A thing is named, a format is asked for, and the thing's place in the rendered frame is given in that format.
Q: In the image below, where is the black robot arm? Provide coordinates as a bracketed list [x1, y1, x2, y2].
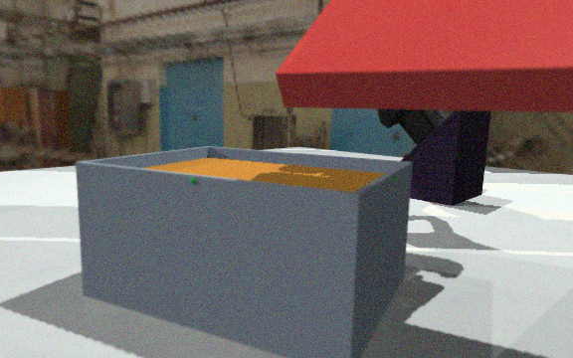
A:
[377, 109, 446, 145]

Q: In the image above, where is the red box lid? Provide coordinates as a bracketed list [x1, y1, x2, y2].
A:
[276, 0, 573, 112]

